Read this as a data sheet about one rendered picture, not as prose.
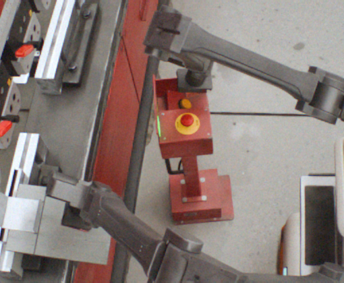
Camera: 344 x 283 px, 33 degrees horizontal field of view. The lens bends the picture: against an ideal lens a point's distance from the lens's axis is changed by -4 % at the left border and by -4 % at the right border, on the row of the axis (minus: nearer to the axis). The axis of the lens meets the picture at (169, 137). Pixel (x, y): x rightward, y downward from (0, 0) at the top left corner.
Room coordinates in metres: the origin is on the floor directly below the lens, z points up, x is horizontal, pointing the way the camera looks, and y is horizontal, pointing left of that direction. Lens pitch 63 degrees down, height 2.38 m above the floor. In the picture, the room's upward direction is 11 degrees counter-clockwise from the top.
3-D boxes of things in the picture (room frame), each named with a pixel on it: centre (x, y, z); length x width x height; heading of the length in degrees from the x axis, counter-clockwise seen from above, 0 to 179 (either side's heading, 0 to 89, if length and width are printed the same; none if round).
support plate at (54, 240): (0.52, 0.30, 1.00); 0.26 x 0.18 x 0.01; 73
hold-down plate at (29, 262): (0.58, 0.38, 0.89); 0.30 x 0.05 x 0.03; 163
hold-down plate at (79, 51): (1.12, 0.21, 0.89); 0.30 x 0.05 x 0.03; 163
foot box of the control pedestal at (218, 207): (0.88, -0.08, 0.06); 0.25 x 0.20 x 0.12; 84
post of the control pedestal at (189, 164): (0.88, -0.05, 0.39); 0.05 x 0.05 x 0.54; 84
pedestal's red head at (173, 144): (0.88, -0.05, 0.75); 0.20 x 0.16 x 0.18; 174
